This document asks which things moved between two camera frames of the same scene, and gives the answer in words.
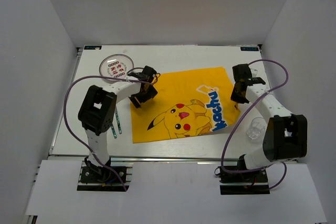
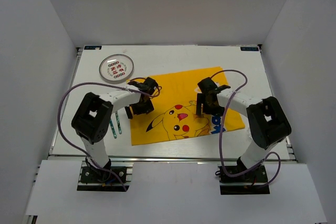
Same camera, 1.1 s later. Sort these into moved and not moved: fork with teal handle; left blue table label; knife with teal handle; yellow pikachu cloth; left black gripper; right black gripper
Moved: left black gripper; right black gripper
Not moved: knife with teal handle; yellow pikachu cloth; left blue table label; fork with teal handle
